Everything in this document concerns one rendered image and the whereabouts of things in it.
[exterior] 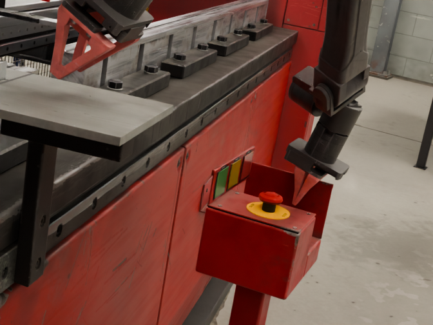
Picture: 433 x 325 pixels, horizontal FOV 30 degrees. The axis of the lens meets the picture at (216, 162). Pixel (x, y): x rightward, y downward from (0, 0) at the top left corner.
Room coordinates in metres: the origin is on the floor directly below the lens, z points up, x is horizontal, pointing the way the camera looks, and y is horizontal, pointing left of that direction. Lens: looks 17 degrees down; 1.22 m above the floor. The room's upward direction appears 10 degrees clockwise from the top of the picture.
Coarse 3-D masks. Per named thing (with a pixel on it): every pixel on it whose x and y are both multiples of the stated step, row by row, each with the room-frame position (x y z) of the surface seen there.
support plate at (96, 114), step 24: (24, 72) 0.97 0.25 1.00; (0, 96) 0.84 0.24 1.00; (24, 96) 0.86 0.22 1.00; (48, 96) 0.87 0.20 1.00; (72, 96) 0.89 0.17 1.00; (96, 96) 0.91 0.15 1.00; (120, 96) 0.93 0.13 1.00; (24, 120) 0.78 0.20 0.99; (48, 120) 0.78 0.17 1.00; (72, 120) 0.79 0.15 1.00; (96, 120) 0.81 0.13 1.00; (120, 120) 0.83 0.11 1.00; (144, 120) 0.84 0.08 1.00; (120, 144) 0.76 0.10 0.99
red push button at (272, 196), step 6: (264, 192) 1.25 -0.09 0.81; (270, 192) 1.25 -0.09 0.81; (264, 198) 1.23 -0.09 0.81; (270, 198) 1.23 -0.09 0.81; (276, 198) 1.23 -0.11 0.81; (282, 198) 1.25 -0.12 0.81; (264, 204) 1.24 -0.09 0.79; (270, 204) 1.24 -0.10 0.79; (276, 204) 1.23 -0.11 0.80; (264, 210) 1.24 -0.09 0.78; (270, 210) 1.24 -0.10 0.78
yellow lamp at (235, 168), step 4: (240, 160) 1.34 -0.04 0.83; (232, 164) 1.30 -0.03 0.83; (236, 164) 1.32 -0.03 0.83; (232, 168) 1.30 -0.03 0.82; (236, 168) 1.32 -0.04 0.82; (232, 172) 1.30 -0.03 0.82; (236, 172) 1.33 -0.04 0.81; (232, 176) 1.31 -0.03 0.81; (236, 176) 1.33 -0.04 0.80; (232, 180) 1.31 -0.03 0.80; (236, 180) 1.33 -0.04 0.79; (228, 184) 1.30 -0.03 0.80; (232, 184) 1.31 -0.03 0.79; (228, 188) 1.30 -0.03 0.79
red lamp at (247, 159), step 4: (252, 152) 1.39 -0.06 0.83; (248, 156) 1.37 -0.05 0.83; (252, 156) 1.40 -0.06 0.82; (244, 160) 1.36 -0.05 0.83; (248, 160) 1.38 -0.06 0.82; (244, 164) 1.36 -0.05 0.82; (248, 164) 1.38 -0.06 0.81; (244, 168) 1.37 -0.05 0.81; (248, 168) 1.39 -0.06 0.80; (244, 172) 1.37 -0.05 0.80; (248, 172) 1.39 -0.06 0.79; (244, 176) 1.37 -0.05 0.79; (240, 180) 1.36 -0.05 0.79
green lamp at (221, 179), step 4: (228, 168) 1.28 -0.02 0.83; (220, 172) 1.25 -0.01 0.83; (224, 172) 1.26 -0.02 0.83; (220, 176) 1.25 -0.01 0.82; (224, 176) 1.27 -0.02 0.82; (220, 180) 1.25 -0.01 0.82; (224, 180) 1.27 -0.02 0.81; (216, 184) 1.24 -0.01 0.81; (220, 184) 1.26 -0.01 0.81; (224, 184) 1.27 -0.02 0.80; (216, 188) 1.24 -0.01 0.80; (220, 188) 1.26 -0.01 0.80; (224, 188) 1.28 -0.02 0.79; (216, 192) 1.24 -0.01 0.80; (220, 192) 1.26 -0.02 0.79; (216, 196) 1.25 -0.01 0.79
